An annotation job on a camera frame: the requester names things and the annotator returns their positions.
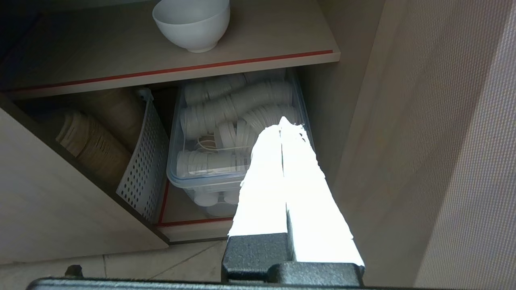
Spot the white perforated basket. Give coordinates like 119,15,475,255
116,88,170,223

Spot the stack of brown paper cups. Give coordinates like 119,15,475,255
56,111,133,184

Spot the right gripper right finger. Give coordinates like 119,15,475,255
278,116,366,286

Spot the wooden cabinet shelf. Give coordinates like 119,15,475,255
0,0,341,100

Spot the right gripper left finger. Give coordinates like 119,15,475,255
221,125,291,283

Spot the stack of white lids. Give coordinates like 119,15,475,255
176,150,251,178
180,81,293,139
218,104,300,150
183,74,247,106

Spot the clear plastic storage box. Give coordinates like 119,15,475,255
166,68,315,218

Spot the white bowl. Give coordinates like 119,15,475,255
152,0,231,53

